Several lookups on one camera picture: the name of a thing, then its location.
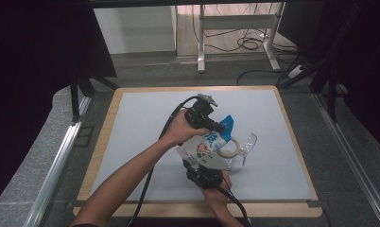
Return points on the blue and white snack bag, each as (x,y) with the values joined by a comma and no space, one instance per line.
(194,146)

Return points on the black tripod stand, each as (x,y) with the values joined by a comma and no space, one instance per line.
(74,101)
(332,101)

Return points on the white power strip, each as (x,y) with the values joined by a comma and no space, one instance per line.
(295,71)

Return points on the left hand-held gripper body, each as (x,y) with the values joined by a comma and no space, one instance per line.
(201,113)

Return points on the aluminium rail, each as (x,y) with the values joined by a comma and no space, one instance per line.
(57,167)
(352,157)

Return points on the person's right hand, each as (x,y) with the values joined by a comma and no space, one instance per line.
(216,195)

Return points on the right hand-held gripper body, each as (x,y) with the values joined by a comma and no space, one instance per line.
(207,176)

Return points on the dark curtain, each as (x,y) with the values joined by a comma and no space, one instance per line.
(367,47)
(27,63)

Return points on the white metal desk frame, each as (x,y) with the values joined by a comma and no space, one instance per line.
(235,22)

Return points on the pale grey table mat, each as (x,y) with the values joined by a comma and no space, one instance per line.
(147,107)

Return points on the person's left hand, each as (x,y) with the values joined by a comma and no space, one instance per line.
(178,130)

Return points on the white panel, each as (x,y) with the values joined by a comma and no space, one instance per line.
(134,28)

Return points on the black sleeve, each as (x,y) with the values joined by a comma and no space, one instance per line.
(84,225)

